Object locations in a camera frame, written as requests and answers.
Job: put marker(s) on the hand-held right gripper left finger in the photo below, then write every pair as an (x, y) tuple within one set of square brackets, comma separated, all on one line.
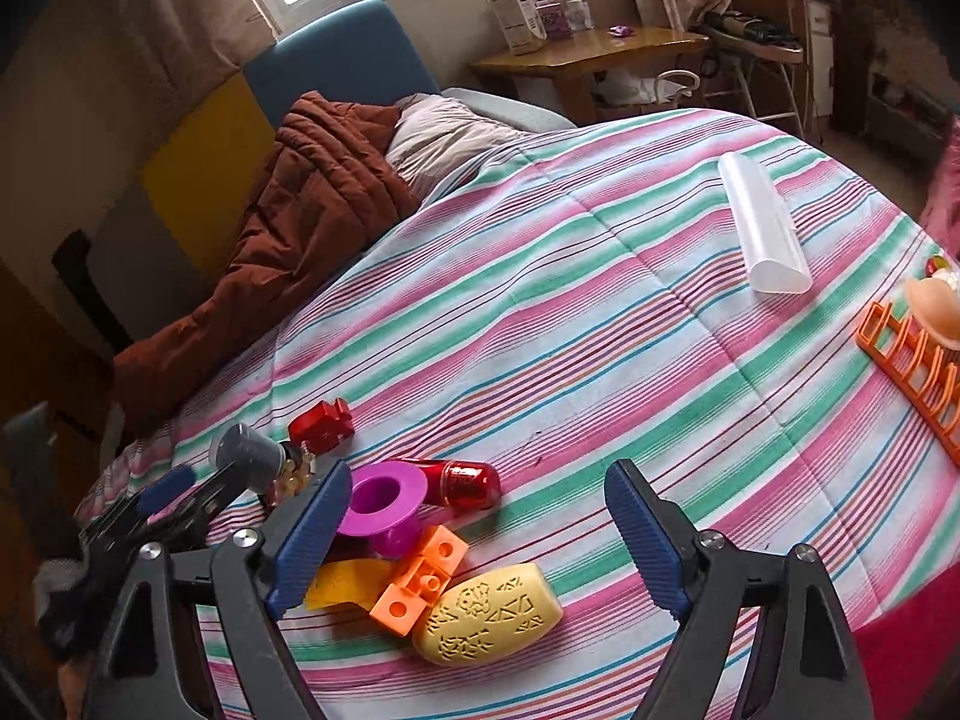
[(300, 540)]

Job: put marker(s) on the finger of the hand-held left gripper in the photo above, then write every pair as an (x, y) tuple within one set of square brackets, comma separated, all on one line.
[(169, 486), (217, 499)]

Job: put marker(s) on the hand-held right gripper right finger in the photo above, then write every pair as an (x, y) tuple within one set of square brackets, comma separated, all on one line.
[(649, 540)]

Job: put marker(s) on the glass bottle with grey cap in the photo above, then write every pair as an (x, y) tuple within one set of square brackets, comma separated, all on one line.
[(251, 457)]

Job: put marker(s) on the yellow plastic piece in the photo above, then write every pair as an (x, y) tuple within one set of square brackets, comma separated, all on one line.
[(341, 585)]

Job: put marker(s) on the orange building block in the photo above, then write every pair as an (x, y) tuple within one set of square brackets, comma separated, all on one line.
[(420, 577)]

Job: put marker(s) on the red toy block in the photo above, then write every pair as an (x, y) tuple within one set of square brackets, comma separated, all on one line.
[(321, 426)]

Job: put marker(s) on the yellow patterned oval soap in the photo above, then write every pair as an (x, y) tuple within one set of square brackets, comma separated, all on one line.
[(487, 615)]

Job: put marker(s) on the red shiny capsule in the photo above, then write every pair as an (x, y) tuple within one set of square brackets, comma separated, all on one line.
[(469, 484)]

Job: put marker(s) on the striped blanket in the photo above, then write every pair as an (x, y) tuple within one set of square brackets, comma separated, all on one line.
[(570, 315)]

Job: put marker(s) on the brown quilt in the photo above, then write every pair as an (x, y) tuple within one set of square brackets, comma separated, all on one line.
[(300, 225)]

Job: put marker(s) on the red cloth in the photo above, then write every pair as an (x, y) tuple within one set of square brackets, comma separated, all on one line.
[(915, 652)]

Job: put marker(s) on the orange plastic rack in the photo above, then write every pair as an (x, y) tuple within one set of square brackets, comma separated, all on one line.
[(911, 371)]

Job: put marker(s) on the white translucent plastic case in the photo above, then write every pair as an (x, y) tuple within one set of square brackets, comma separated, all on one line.
[(761, 225)]

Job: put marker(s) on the peach round toy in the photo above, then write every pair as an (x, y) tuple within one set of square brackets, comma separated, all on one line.
[(934, 307)]

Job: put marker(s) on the small multicoloured toy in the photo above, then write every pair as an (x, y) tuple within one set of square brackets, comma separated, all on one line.
[(937, 265)]

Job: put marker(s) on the pale pink pillow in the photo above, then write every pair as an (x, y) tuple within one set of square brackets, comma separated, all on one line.
[(450, 139)]

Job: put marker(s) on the white bag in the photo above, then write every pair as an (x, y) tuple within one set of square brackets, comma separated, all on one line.
[(637, 94)]

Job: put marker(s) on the blue headboard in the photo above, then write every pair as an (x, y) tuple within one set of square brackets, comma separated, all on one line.
[(337, 60)]

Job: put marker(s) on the pink cloth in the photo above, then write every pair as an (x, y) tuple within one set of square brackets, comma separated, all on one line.
[(946, 195)]

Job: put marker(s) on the wooden desk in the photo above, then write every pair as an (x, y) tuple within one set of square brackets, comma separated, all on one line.
[(592, 52)]

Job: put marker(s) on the purple box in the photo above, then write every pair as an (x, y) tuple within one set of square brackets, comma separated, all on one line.
[(553, 21)]

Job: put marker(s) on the clear plastic container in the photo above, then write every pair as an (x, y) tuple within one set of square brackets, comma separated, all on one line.
[(579, 15)]

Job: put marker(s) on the white cardboard box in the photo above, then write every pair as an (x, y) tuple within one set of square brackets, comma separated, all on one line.
[(517, 19)]

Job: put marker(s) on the yellow wall panel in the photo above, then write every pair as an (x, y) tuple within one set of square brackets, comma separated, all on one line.
[(202, 172)]

